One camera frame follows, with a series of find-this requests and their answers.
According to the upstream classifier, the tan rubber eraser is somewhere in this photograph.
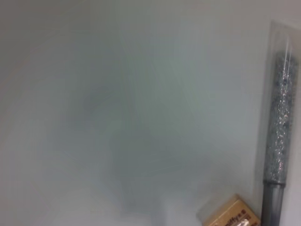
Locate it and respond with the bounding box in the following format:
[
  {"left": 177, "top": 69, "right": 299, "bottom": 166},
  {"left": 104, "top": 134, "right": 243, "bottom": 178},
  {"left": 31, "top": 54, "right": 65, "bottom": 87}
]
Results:
[{"left": 196, "top": 193, "right": 261, "bottom": 226}]

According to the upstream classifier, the grey silver marker pen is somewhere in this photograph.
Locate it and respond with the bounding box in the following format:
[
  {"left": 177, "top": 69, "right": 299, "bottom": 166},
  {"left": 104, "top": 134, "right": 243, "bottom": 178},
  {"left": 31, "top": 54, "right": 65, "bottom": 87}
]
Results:
[{"left": 261, "top": 20, "right": 298, "bottom": 226}]

